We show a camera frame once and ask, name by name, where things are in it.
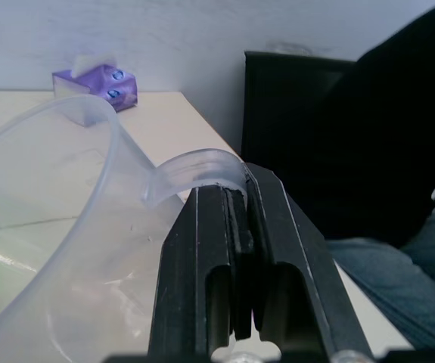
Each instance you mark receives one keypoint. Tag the clear plastic measuring cup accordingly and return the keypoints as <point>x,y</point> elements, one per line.
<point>69,242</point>

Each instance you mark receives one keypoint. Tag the person in black top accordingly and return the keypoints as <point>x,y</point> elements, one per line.
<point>391,170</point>

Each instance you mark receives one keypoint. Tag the purple tissue box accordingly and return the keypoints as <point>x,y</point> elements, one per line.
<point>101,87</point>

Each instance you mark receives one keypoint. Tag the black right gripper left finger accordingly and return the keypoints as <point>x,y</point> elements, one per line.
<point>187,264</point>

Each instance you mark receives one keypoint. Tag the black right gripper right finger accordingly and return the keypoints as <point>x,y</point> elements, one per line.
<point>296,264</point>

